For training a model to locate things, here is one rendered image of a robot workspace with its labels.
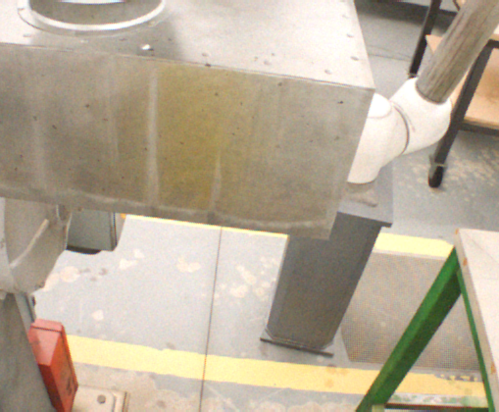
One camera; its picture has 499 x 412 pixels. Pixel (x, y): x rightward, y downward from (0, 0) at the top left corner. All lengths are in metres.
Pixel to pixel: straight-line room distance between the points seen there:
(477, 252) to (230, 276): 1.21
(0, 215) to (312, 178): 0.31
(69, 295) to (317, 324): 0.92
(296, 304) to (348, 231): 0.38
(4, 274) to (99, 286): 1.55
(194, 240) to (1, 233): 1.77
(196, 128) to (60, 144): 0.10
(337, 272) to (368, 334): 0.51
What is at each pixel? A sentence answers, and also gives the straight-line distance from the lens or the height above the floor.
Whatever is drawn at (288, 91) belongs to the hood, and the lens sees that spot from 0.36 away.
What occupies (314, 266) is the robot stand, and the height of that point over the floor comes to 0.45.
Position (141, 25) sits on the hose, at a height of 1.53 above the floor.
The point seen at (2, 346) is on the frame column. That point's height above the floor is 0.85.
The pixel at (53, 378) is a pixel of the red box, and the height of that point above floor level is 0.56.
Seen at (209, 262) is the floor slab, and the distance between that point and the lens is 2.22.
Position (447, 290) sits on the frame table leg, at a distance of 1.30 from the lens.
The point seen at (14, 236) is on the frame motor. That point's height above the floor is 1.28.
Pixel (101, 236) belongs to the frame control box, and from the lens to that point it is 1.01.
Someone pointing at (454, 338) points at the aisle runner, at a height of 0.00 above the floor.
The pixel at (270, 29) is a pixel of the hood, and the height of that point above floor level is 1.53.
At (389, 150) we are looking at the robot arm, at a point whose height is 0.86.
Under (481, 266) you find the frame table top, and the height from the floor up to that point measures 0.93.
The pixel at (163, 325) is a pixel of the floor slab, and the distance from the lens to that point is 2.04.
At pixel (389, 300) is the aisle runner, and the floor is 0.00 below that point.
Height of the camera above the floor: 1.70
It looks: 43 degrees down
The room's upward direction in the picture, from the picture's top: 10 degrees clockwise
